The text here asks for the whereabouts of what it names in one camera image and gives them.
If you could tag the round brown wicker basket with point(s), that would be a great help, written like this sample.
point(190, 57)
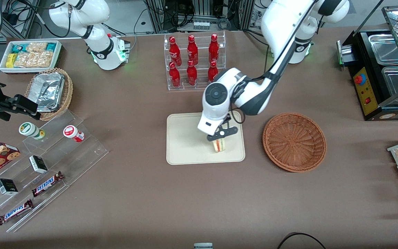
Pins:
point(294, 141)

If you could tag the black food warmer yellow panel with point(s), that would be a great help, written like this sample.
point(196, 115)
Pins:
point(366, 90)

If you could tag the red lid white jar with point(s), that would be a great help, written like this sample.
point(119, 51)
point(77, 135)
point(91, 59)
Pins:
point(73, 133)

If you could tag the green lid white jar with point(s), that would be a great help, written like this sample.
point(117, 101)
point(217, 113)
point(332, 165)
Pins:
point(29, 129)

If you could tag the small rice cracker bag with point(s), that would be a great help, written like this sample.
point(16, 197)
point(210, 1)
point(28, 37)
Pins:
point(36, 47)

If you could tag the light wicker basket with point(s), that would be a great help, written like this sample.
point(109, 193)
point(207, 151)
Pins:
point(68, 90)

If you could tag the aluminium foil container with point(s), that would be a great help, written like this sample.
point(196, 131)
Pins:
point(50, 91)

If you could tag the white snack tray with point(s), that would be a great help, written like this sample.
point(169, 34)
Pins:
point(58, 57)

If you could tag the teal snack packet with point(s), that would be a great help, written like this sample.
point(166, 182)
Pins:
point(20, 47)
point(51, 46)

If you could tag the clear acrylic stepped display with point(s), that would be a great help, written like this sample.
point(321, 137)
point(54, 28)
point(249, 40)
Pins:
point(88, 152)

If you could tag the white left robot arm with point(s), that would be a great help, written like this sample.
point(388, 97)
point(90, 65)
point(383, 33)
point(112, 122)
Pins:
point(282, 31)

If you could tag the Snickers chocolate bar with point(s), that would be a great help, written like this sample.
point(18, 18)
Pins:
point(47, 184)
point(15, 212)

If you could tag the small black box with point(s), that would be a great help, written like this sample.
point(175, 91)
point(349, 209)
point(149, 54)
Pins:
point(38, 164)
point(7, 186)

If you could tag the yellow snack packet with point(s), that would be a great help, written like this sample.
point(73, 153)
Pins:
point(10, 60)

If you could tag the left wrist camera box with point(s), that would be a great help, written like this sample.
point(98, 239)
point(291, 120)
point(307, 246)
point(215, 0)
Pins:
point(208, 125)

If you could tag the clear acrylic bottle rack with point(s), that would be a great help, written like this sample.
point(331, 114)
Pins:
point(202, 84)

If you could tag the grey box edge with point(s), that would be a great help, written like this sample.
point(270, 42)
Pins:
point(203, 246)

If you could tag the aluminium equipment rack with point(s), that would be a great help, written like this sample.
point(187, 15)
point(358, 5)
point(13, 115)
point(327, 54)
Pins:
point(157, 15)

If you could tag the white power strip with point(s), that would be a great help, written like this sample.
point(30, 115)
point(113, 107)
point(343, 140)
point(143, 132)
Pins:
point(201, 25)

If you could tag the triangle sandwich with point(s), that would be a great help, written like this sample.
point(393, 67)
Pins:
point(219, 146)

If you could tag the red cola bottle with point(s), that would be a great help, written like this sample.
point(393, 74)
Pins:
point(212, 72)
point(191, 73)
point(192, 50)
point(214, 48)
point(174, 76)
point(174, 52)

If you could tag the beige plastic tray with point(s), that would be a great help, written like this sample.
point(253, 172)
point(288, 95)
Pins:
point(188, 145)

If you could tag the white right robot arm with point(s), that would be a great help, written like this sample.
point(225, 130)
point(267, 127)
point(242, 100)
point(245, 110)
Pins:
point(98, 38)

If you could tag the large rice cracker bag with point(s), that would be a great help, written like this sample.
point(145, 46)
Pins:
point(33, 59)

